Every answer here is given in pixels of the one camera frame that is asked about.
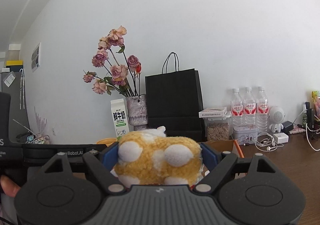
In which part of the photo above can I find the water bottle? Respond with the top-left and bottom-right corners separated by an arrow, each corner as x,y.
244,87 -> 257,125
256,86 -> 269,133
230,88 -> 244,126

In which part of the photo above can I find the red cardboard box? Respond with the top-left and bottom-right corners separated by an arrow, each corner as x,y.
203,140 -> 244,158

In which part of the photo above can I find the milk carton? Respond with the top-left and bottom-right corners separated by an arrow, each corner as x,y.
111,99 -> 130,138

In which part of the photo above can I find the yellow white plush toy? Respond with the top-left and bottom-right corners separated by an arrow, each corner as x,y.
112,126 -> 204,188

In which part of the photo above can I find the water bottle right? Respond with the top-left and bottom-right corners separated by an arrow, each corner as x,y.
256,86 -> 269,133

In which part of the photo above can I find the snack bag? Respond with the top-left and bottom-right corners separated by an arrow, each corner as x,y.
311,90 -> 320,119

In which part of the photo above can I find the grey refrigerator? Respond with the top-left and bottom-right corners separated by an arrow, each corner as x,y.
1,61 -> 30,142

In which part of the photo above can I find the black paper bag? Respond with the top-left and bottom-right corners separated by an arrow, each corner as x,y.
145,52 -> 206,142

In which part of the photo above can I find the white charger with cable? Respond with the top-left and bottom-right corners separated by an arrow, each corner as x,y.
273,133 -> 289,144

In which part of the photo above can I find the yellow ceramic mug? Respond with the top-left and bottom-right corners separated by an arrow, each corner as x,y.
96,138 -> 118,146

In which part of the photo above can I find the purple ceramic vase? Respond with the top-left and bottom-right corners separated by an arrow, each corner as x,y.
126,94 -> 148,131

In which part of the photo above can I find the water bottle middle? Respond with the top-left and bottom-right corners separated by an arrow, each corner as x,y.
244,87 -> 257,125

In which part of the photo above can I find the dried pink rose bouquet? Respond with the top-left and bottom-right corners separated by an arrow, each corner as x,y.
82,25 -> 142,98

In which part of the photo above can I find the person's hand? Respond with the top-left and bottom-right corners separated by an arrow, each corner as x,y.
1,175 -> 21,197

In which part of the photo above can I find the white flat box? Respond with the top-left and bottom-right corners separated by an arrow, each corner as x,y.
199,107 -> 227,118

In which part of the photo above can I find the water bottle left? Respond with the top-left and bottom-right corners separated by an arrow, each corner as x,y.
230,88 -> 244,126

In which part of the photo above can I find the clear jar of seeds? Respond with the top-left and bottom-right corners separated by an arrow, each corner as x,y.
204,112 -> 231,141

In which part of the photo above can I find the decorated tin box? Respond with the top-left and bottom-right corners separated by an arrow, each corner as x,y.
233,125 -> 258,145

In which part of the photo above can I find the white robot speaker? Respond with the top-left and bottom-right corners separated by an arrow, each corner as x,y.
269,106 -> 285,133

